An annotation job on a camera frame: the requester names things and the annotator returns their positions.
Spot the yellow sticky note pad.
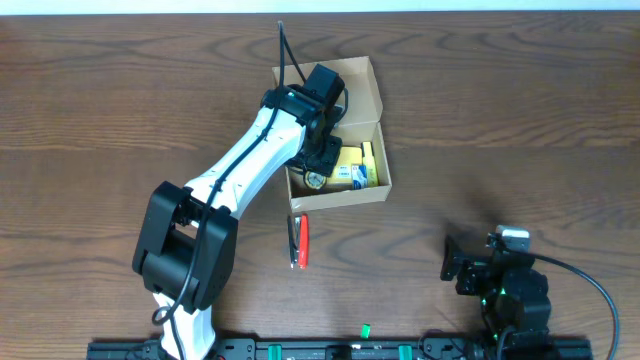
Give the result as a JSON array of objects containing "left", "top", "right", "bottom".
[{"left": 326, "top": 146, "right": 363, "bottom": 190}]

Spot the black yellow correction tape dispenser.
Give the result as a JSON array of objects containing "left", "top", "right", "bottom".
[{"left": 289, "top": 167, "right": 327, "bottom": 191}]

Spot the blue white staples box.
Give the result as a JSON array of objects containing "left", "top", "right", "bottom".
[{"left": 351, "top": 164, "right": 368, "bottom": 190}]

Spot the yellow highlighter marker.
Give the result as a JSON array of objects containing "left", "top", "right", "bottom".
[{"left": 361, "top": 142, "right": 379, "bottom": 187}]

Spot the cardboard box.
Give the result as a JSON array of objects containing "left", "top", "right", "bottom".
[{"left": 285, "top": 56, "right": 392, "bottom": 212}]

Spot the red black stapler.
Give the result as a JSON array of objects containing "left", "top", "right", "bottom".
[{"left": 287, "top": 214, "right": 310, "bottom": 269}]

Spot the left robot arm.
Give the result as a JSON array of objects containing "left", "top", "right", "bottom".
[{"left": 132, "top": 82, "right": 349, "bottom": 359}]

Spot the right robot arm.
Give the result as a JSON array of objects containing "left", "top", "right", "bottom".
[{"left": 440, "top": 228, "right": 551, "bottom": 350}]

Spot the green tape piece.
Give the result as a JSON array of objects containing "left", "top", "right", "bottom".
[{"left": 360, "top": 324, "right": 371, "bottom": 339}]

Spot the right black cable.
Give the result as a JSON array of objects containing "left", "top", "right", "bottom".
[{"left": 529, "top": 252, "right": 621, "bottom": 360}]

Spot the black cable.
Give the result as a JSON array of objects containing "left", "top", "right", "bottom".
[
  {"left": 529, "top": 252, "right": 621, "bottom": 360},
  {"left": 151, "top": 20, "right": 351, "bottom": 329}
]

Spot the left black cable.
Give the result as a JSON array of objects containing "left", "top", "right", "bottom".
[{"left": 151, "top": 20, "right": 351, "bottom": 329}]

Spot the black mounting rail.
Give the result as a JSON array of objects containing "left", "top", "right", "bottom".
[{"left": 86, "top": 336, "right": 594, "bottom": 360}]

